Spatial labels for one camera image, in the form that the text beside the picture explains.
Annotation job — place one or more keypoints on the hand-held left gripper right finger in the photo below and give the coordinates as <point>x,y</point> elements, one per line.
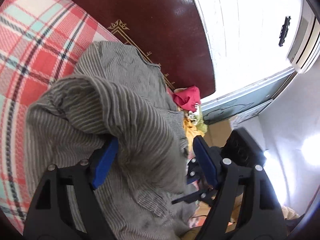
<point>205,162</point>

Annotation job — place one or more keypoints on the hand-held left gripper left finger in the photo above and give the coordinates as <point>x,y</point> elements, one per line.
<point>105,165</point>

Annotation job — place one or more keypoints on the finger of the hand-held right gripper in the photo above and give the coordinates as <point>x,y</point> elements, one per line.
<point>190,198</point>
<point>192,172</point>

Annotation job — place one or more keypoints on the grey striped shirt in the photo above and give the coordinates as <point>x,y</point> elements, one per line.
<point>140,120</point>

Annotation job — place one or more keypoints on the cardboard box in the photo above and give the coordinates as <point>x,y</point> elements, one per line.
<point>217,135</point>

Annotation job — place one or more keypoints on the yellow garment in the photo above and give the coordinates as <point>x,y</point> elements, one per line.
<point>190,132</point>

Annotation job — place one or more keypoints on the green floral garment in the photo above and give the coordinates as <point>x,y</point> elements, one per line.
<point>201,126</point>

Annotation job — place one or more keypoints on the grey door with cartoon drawing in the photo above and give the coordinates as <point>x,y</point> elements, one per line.
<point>237,105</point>

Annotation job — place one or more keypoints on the red garment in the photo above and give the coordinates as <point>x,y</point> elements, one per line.
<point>188,97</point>

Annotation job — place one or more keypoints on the beige cloth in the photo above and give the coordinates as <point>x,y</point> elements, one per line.
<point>290,213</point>

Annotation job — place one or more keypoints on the white air conditioner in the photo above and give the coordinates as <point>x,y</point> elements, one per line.
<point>303,45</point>

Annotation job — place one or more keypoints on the red plaid bed sheet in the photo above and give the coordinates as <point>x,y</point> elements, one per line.
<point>32,42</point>

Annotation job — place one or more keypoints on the dark brown wooden headboard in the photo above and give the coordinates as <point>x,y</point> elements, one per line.
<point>150,25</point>

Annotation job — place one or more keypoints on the white door frame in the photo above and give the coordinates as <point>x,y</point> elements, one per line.
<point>250,85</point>

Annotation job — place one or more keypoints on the black wall bracket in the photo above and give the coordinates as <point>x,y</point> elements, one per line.
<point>285,31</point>

